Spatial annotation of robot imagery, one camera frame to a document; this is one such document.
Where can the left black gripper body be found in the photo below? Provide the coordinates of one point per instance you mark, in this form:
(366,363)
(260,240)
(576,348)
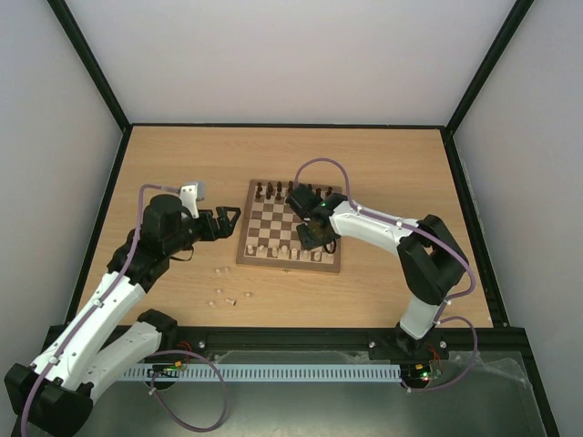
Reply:
(208,233)

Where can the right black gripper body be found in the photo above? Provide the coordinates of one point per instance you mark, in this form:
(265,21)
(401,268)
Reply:
(310,232)

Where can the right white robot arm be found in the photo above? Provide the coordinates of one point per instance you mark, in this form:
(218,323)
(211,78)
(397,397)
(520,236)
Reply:
(432,261)

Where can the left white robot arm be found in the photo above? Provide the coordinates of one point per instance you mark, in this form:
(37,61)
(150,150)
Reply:
(58,390)

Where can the wooden chess board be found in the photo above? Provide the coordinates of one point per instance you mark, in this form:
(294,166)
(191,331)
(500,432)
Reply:
(272,224)

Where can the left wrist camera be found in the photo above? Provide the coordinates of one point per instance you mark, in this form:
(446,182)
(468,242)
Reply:
(190,195)

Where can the black enclosure frame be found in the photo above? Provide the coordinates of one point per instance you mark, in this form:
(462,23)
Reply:
(455,298)

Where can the white slotted cable duct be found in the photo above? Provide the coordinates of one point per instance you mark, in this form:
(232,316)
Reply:
(267,373)

